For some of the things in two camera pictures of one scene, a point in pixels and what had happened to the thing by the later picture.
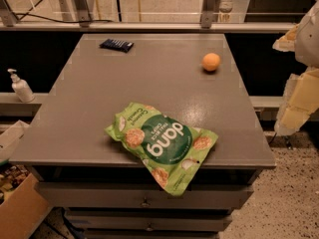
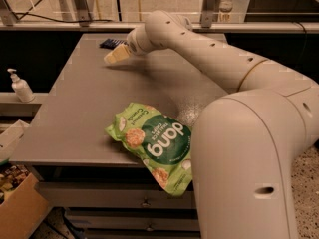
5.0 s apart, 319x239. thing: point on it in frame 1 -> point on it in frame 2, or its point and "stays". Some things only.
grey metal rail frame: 81,18 stays
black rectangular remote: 124,46 stays
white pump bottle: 21,88 stays
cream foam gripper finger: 286,43 -> 139,43
